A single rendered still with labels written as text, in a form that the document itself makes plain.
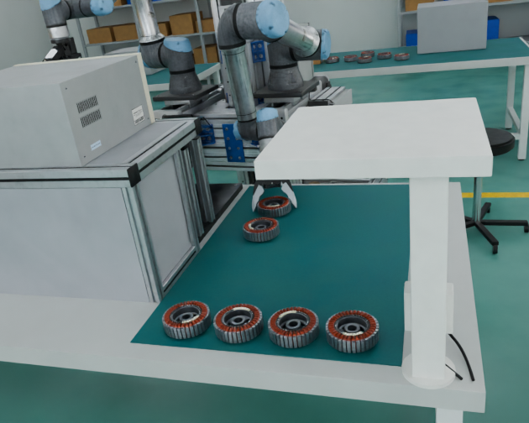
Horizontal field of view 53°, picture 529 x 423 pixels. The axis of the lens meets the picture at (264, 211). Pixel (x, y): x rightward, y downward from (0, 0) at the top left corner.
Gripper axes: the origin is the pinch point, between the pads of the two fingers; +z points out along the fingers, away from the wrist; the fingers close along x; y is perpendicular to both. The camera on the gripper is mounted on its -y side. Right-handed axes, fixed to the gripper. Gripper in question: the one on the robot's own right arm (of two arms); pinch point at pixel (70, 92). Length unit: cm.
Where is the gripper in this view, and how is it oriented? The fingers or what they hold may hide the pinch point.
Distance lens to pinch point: 225.9
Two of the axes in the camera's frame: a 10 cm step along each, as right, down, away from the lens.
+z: 1.2, 9.0, 4.1
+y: 4.0, -4.2, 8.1
